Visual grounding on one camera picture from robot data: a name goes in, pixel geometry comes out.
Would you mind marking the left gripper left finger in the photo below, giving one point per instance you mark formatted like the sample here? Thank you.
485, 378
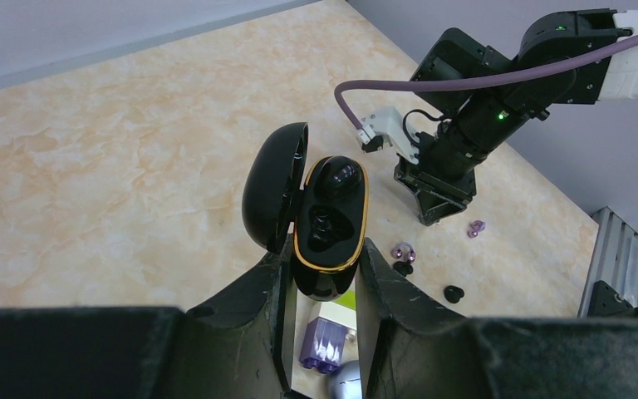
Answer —
239, 343

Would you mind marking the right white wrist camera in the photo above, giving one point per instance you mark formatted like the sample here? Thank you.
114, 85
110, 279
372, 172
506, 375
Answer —
387, 128

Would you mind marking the silver blue earbud case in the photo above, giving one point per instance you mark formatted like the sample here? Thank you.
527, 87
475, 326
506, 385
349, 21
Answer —
345, 381

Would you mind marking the purple white green block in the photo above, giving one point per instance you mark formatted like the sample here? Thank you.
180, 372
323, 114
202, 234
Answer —
330, 325

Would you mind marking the black earbud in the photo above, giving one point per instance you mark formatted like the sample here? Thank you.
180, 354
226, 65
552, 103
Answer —
453, 294
403, 268

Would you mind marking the black earbud lower left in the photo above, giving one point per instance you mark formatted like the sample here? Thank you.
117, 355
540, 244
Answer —
453, 294

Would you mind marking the purple earbud far right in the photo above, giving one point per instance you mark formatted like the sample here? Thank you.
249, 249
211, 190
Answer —
476, 228

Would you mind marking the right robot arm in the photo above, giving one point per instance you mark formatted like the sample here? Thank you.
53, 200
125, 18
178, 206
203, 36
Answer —
572, 57

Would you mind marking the black earbud case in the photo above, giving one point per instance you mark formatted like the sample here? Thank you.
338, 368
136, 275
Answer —
318, 212

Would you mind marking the purple earbud near blocks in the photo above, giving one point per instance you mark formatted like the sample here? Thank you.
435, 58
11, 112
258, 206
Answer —
404, 252

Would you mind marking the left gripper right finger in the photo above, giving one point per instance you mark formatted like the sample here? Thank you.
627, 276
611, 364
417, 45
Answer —
410, 345

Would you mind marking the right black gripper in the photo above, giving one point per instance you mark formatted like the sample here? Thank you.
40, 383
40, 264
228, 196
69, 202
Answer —
436, 198

